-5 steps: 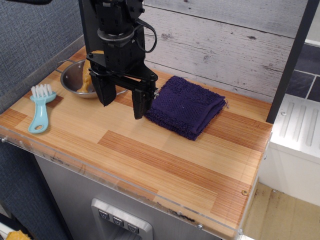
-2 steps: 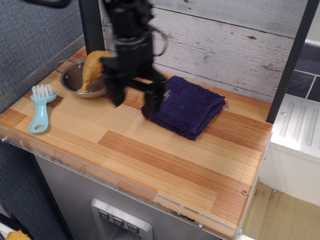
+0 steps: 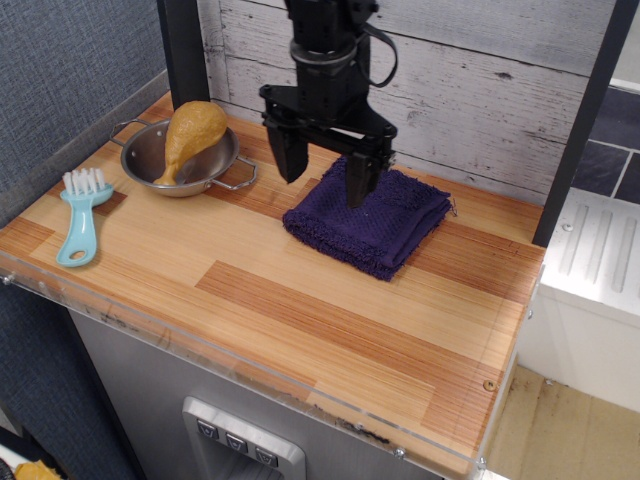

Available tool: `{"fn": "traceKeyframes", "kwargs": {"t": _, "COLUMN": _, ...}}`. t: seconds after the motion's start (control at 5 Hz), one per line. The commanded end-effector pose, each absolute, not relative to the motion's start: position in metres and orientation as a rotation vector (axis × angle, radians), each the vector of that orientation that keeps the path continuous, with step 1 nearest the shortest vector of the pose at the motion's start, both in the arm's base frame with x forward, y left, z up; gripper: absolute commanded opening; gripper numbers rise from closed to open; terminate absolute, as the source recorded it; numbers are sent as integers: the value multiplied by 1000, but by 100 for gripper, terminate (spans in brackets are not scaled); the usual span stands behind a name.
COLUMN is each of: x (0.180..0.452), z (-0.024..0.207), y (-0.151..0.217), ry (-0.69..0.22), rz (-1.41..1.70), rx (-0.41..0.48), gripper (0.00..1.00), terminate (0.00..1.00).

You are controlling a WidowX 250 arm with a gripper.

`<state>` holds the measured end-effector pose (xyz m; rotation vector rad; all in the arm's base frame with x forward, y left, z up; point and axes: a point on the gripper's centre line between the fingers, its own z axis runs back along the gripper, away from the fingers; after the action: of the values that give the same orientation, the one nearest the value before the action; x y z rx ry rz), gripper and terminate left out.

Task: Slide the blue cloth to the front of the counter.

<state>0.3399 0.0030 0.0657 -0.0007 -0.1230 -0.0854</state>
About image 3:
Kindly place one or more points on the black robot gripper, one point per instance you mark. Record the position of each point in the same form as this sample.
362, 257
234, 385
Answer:
329, 107

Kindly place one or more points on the purple cloth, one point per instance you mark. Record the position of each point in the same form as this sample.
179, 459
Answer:
377, 237

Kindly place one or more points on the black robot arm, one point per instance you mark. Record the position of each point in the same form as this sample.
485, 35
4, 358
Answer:
334, 28

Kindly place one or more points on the clear acrylic table edge guard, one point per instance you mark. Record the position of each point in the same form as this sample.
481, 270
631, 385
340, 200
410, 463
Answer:
147, 368

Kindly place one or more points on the plastic toy chicken drumstick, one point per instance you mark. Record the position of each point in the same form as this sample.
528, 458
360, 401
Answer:
194, 127

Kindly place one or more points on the small metal colander bowl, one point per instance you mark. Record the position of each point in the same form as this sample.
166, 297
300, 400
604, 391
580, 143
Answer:
143, 160

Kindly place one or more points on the light blue scrub brush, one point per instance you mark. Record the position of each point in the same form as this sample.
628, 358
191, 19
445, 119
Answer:
83, 190

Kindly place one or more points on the white ribbed appliance top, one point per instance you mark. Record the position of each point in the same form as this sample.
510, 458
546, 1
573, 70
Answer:
594, 251

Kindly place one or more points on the silver dispenser button panel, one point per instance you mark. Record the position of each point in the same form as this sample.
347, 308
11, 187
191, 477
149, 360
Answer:
228, 447

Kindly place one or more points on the yellow object at bottom left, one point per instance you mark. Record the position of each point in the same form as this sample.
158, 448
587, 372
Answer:
35, 471

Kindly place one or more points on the left black frame post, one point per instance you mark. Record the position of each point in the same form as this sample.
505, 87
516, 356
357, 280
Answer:
184, 52

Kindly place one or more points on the black frame post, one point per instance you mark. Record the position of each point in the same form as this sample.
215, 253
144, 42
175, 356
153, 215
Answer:
184, 52
608, 55

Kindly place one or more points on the right black frame post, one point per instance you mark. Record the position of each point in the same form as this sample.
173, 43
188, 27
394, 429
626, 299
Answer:
608, 55

